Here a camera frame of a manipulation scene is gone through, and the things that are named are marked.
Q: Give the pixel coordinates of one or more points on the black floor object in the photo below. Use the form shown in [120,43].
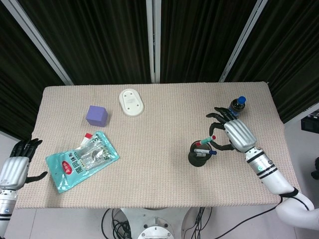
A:
[316,169]

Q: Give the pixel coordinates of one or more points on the red capped marker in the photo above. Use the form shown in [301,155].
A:
[198,144]

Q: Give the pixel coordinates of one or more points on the cola bottle blue label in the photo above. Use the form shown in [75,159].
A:
[236,107]

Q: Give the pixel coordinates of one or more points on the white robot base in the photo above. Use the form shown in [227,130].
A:
[155,224]

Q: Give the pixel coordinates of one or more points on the black equipment box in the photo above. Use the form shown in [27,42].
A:
[310,124]

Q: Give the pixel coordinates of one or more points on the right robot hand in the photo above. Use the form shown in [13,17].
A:
[239,134]

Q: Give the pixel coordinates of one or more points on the purple foam cube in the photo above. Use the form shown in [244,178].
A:
[97,115]

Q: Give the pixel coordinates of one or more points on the black curtain panel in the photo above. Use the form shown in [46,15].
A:
[17,87]
[199,39]
[94,39]
[289,54]

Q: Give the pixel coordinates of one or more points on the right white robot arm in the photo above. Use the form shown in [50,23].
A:
[271,176]

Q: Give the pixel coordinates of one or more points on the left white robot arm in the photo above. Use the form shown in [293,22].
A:
[6,209]

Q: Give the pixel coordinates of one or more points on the blue capped white marker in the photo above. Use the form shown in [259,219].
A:
[202,151]

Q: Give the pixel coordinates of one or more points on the black mesh pen holder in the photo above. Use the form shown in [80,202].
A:
[198,161]

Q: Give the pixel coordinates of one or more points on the white oval plastic device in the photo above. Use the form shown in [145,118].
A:
[131,102]

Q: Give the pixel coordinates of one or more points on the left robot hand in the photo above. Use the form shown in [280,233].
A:
[13,171]

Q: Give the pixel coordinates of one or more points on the teal snack packet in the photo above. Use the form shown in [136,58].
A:
[79,164]

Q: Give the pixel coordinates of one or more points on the beige woven table cloth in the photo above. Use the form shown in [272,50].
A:
[159,174]

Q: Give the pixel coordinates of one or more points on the teal marker pen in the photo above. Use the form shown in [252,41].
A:
[207,140]

